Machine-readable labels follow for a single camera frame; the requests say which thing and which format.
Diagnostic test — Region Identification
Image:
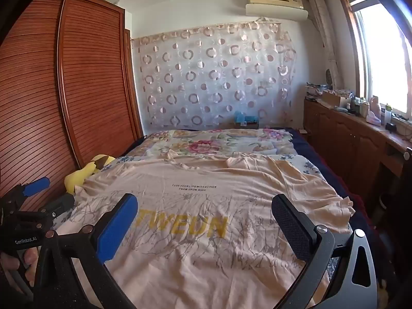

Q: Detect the blue plastic toy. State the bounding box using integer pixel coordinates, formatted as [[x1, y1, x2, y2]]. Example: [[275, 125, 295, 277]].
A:
[[233, 111, 260, 125]]

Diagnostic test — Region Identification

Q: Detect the wooden cabinet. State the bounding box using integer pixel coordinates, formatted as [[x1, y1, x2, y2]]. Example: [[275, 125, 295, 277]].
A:
[[303, 98, 412, 207]]

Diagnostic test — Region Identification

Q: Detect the sheer circle-patterned curtain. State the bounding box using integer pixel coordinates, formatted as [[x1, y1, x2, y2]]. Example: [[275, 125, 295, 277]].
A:
[[130, 19, 298, 132]]

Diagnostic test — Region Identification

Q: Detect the window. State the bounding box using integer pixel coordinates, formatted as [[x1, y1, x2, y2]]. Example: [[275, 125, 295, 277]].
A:
[[338, 0, 412, 119]]

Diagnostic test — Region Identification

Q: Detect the wooden louvered wardrobe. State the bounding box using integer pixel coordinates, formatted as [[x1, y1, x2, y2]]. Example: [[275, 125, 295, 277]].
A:
[[0, 0, 145, 202]]

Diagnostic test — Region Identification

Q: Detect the small cardboard box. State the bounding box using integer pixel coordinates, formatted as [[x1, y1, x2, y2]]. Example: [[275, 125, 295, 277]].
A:
[[230, 121, 260, 130]]

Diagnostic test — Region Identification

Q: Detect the navy blue blanket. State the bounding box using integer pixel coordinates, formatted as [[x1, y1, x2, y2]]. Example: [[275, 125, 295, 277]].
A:
[[283, 127, 396, 284]]

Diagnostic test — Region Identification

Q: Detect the peach printed t-shirt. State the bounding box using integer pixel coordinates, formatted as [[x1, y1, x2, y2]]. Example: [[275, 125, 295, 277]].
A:
[[56, 154, 355, 309]]

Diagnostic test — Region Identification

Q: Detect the yellow plush toy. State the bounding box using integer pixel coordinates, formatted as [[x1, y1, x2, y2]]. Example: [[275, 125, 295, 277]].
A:
[[64, 154, 116, 195]]

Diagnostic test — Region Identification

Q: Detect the beige window curtain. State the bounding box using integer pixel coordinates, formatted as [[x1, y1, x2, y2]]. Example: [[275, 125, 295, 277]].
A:
[[307, 0, 344, 87]]

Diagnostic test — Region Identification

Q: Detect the person's left hand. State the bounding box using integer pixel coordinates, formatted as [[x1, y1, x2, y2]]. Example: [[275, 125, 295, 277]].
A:
[[0, 246, 43, 284]]

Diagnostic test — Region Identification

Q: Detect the open cardboard box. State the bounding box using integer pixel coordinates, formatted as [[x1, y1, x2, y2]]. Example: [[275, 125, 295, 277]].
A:
[[322, 90, 353, 109]]

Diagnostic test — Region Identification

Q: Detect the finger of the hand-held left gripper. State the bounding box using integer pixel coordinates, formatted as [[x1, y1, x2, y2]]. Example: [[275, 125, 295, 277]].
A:
[[0, 177, 51, 215], [35, 194, 75, 229]]

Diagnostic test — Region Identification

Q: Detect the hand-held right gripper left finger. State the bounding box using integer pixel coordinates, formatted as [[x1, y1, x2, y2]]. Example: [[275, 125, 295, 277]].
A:
[[42, 194, 139, 309]]

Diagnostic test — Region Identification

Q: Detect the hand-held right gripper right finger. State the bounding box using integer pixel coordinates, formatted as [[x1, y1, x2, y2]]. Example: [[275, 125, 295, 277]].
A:
[[267, 194, 378, 309]]

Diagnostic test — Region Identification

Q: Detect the floral blanket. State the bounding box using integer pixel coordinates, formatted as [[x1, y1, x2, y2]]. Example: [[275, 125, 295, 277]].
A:
[[121, 128, 297, 168]]

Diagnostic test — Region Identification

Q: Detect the white air deflector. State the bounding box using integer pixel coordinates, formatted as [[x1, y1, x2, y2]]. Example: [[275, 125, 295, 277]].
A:
[[245, 4, 309, 19]]

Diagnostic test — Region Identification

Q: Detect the blue floral white sheet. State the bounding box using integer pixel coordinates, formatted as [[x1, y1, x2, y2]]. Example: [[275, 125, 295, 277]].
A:
[[103, 154, 326, 184]]

